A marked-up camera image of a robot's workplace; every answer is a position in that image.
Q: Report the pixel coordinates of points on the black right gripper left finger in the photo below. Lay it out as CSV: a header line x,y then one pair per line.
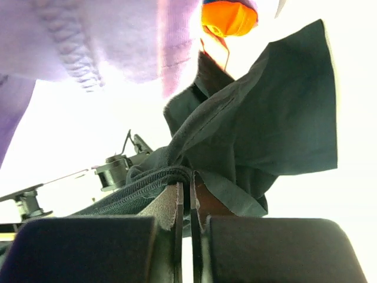
x,y
141,248

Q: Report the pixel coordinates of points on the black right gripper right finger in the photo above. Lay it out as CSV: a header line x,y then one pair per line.
x,y
229,248

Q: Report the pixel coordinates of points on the black t shirt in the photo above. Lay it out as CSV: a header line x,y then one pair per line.
x,y
278,119

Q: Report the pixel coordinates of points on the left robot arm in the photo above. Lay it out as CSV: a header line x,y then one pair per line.
x,y
110,176

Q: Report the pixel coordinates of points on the lavender t shirt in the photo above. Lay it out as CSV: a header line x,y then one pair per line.
x,y
94,43

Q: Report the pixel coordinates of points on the orange t shirt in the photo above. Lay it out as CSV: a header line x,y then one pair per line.
x,y
222,19

